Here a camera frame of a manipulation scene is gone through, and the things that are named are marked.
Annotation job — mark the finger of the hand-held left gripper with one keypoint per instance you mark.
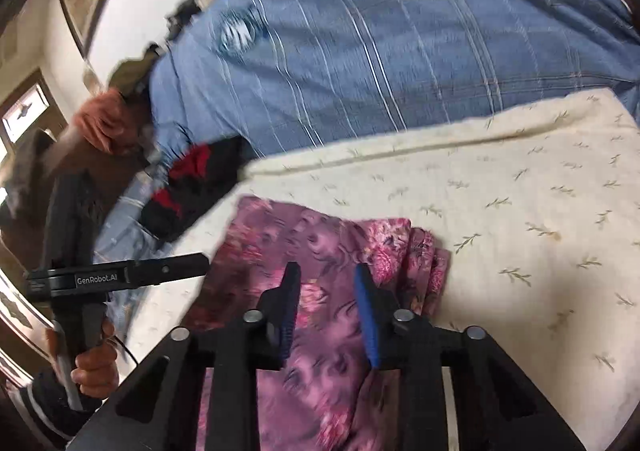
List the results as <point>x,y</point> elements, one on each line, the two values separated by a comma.
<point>170,269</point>

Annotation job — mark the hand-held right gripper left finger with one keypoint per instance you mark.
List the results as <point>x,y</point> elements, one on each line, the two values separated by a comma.
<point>289,326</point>

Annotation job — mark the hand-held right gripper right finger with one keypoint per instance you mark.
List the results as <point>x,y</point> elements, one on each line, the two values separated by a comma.
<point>367,321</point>

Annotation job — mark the purple floral garment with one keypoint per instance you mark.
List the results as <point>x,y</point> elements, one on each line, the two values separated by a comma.
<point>320,251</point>

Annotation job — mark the person's left forearm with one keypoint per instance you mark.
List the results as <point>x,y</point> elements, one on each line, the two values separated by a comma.
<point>45,408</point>

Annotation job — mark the person's left hand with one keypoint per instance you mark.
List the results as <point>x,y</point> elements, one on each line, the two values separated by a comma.
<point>97,368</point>

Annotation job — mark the black and red garment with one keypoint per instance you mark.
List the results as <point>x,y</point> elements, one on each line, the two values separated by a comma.
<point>195,186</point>

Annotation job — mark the window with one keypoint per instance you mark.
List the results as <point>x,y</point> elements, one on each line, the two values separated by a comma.
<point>25,113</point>

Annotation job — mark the cream leaf-print bed sheet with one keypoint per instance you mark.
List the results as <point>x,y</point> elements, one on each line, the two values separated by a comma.
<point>500,181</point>

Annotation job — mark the olive green cloth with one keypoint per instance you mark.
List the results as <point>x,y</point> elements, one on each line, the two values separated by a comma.
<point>132,71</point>

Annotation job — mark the small black device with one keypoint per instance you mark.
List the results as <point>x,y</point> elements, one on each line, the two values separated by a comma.
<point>182,16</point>

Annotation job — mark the blue plaid blanket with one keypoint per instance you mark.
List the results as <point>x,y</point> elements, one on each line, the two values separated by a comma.
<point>375,56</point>

